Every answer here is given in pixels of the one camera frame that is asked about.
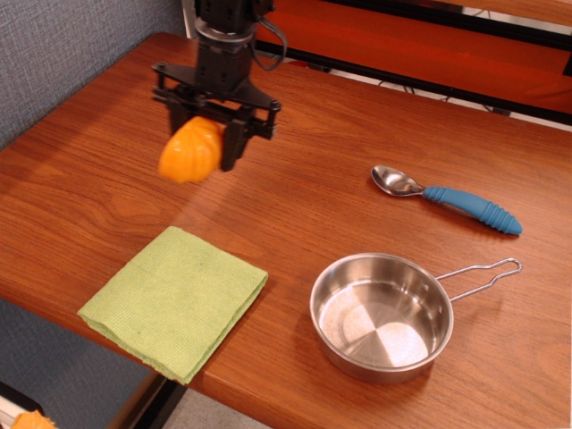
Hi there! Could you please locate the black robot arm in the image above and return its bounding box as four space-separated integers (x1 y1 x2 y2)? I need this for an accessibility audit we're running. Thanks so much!
153 1 288 172

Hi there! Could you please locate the orange plastic toy half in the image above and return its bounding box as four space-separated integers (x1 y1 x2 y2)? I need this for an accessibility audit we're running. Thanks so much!
158 116 223 184

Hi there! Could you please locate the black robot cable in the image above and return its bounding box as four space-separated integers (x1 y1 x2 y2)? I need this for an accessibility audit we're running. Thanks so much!
249 17 288 72

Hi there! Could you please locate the black table leg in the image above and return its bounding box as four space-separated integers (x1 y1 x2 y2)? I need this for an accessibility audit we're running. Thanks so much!
106 371 187 428

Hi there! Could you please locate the blue handled metal spoon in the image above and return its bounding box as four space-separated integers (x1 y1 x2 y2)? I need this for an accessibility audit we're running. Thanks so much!
371 164 523 235

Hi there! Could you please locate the green folded towel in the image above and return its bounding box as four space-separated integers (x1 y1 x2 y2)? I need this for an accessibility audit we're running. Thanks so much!
78 226 268 384

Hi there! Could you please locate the small stainless steel pan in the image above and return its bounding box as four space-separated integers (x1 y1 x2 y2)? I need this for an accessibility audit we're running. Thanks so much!
309 253 523 384

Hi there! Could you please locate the orange panel black frame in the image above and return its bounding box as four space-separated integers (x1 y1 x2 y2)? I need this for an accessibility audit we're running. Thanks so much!
270 1 571 124

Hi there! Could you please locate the orange object at corner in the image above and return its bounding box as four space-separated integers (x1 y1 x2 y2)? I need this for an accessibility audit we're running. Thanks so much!
11 411 56 429

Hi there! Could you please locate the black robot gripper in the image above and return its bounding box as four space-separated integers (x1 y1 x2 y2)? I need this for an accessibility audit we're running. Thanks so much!
153 38 282 172

